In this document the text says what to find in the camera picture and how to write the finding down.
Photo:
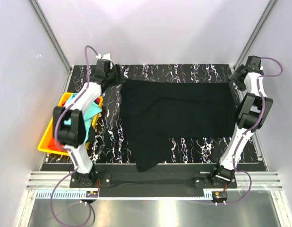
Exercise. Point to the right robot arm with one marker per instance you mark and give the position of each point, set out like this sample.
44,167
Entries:
250,116

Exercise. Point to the white cable duct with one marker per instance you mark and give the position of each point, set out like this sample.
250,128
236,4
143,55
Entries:
84,194

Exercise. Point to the teal t shirt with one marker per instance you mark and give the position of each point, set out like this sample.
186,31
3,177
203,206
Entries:
91,115

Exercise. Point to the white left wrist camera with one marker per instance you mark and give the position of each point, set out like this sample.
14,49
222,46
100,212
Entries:
105,56

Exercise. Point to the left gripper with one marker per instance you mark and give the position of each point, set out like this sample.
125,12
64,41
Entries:
113,69

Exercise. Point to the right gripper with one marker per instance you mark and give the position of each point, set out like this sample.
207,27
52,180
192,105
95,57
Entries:
234,76

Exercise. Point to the black t shirt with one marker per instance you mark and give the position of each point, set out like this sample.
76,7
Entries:
174,113

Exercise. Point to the orange t shirt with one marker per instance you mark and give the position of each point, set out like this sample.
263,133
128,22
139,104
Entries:
53,146

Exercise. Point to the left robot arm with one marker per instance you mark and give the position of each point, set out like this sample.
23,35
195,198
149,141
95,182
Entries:
69,129

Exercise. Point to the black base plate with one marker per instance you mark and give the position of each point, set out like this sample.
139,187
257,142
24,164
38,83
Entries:
159,174

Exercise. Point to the aluminium frame rail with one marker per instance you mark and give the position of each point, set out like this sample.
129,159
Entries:
50,34

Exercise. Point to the black marble pattern mat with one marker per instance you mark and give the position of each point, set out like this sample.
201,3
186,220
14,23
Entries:
160,113

